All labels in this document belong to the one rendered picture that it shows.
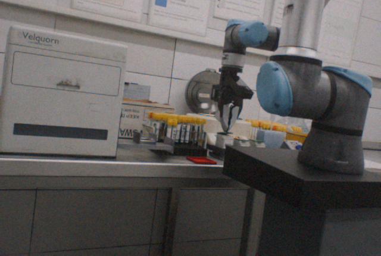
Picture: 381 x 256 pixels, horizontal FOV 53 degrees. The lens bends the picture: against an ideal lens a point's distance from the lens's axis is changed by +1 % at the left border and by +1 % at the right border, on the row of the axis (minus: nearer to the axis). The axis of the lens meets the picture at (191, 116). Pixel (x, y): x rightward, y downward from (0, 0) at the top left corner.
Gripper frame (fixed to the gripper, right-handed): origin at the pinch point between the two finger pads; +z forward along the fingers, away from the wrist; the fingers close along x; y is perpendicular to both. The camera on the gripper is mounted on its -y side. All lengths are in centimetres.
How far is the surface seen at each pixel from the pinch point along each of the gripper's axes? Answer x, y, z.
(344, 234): 0, -49, 16
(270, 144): -21.2, 2.5, 4.7
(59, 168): 53, -10, 12
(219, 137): 2.0, 0.8, 3.0
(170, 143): 22.0, -4.1, 5.4
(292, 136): -32.8, 4.6, 1.0
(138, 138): 31.9, -3.7, 4.5
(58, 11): 47, 54, -35
